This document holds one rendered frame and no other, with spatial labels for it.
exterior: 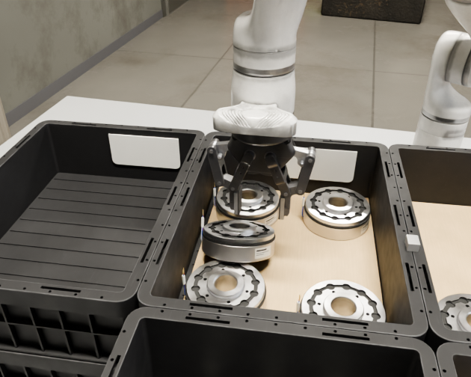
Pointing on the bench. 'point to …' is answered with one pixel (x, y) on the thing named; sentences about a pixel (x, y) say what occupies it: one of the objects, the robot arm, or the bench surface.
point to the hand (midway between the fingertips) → (259, 205)
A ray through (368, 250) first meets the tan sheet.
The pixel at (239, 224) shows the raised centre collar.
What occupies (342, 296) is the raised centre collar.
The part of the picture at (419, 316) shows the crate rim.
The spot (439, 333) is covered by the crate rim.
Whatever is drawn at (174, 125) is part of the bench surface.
